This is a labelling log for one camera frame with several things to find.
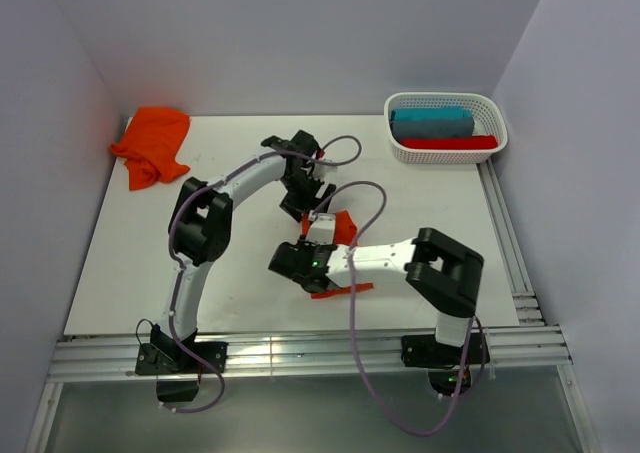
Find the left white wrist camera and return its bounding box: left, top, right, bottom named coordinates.
left=313, top=160, right=338, bottom=179

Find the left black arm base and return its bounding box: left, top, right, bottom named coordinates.
left=134, top=319, right=228, bottom=414

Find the purple cable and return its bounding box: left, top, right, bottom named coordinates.
left=167, top=135, right=363, bottom=414
left=309, top=180, right=489, bottom=438

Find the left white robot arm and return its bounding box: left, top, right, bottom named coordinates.
left=158, top=130, right=335, bottom=372

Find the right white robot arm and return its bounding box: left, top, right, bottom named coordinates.
left=269, top=228, right=484, bottom=363

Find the crumpled orange t-shirt pile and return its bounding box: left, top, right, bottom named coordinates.
left=110, top=107, right=191, bottom=191

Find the teal rolled t-shirt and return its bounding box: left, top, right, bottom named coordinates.
left=390, top=106, right=473, bottom=122

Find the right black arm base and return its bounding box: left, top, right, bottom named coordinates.
left=401, top=333, right=491, bottom=396

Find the white plastic basket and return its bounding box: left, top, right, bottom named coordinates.
left=384, top=92, right=508, bottom=164

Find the grey rolled t-shirt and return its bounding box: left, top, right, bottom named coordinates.
left=390, top=118, right=475, bottom=140

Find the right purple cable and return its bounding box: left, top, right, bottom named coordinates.
left=309, top=180, right=489, bottom=438

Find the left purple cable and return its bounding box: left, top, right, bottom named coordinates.
left=167, top=135, right=363, bottom=414

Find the aluminium rail frame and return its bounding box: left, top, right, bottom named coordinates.
left=26, top=161, right=601, bottom=452

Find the red rolled t-shirt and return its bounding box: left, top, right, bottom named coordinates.
left=400, top=135, right=499, bottom=151

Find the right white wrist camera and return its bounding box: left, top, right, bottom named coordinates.
left=304, top=213, right=336, bottom=245

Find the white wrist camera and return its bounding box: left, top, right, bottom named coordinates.
left=304, top=213, right=336, bottom=245
left=313, top=160, right=338, bottom=179

